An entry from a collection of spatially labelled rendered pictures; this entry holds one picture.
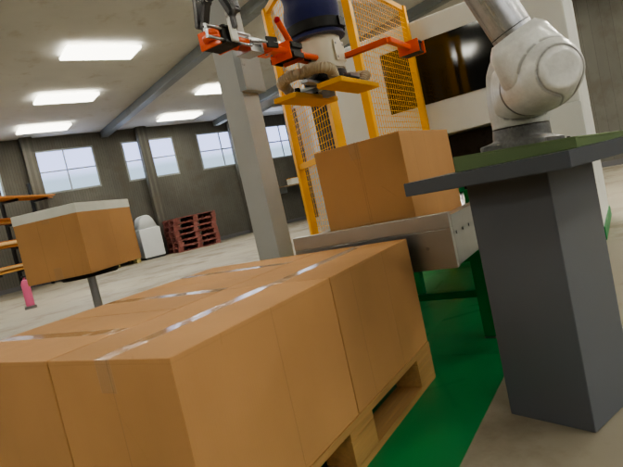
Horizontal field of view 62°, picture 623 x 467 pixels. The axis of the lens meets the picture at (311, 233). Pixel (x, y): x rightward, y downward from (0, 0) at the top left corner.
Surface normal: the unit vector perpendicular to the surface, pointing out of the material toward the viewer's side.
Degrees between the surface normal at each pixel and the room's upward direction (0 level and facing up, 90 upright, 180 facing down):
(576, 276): 90
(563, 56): 100
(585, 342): 90
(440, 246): 90
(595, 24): 90
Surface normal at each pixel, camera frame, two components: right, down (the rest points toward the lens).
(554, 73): 0.00, 0.18
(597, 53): -0.78, 0.22
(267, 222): -0.51, 0.18
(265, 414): 0.83, -0.14
